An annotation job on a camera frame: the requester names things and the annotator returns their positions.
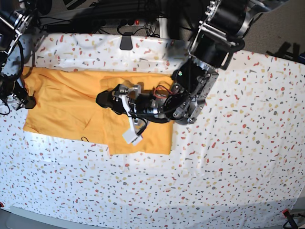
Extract red clamp bottom right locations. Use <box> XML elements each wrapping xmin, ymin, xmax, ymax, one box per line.
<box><xmin>282</xmin><ymin>209</ymin><xmax>298</xmax><ymax>229</ymax></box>

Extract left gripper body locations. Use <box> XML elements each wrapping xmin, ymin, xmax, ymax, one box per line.
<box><xmin>112</xmin><ymin>84</ymin><xmax>142</xmax><ymax>119</ymax></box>

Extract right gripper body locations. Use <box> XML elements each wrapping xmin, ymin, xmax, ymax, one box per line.
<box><xmin>0</xmin><ymin>88</ymin><xmax>28</xmax><ymax>110</ymax></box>

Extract yellow T-shirt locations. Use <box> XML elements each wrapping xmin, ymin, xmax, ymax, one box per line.
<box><xmin>22</xmin><ymin>67</ymin><xmax>173</xmax><ymax>155</ymax></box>

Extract terrazzo patterned tablecloth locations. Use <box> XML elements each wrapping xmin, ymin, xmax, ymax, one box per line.
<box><xmin>0</xmin><ymin>33</ymin><xmax>305</xmax><ymax>229</ymax></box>

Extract white table leg post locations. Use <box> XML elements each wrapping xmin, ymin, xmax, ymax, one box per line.
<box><xmin>159</xmin><ymin>17</ymin><xmax>169</xmax><ymax>39</ymax></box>

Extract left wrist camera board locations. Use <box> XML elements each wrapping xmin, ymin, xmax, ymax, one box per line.
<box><xmin>122</xmin><ymin>129</ymin><xmax>143</xmax><ymax>146</ymax></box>

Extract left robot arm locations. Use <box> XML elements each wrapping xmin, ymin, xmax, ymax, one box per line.
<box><xmin>96</xmin><ymin>0</ymin><xmax>283</xmax><ymax>125</ymax></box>

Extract black cables under desk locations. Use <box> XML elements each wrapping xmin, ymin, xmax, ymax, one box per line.
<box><xmin>35</xmin><ymin>0</ymin><xmax>205</xmax><ymax>43</ymax></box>

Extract black table clamp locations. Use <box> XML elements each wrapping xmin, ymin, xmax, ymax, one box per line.
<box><xmin>120</xmin><ymin>32</ymin><xmax>133</xmax><ymax>51</ymax></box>

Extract power strip with red switch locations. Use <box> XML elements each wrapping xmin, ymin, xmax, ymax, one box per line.
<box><xmin>91</xmin><ymin>19</ymin><xmax>146</xmax><ymax>27</ymax></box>

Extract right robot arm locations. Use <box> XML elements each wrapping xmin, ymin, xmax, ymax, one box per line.
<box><xmin>0</xmin><ymin>0</ymin><xmax>37</xmax><ymax>110</ymax></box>

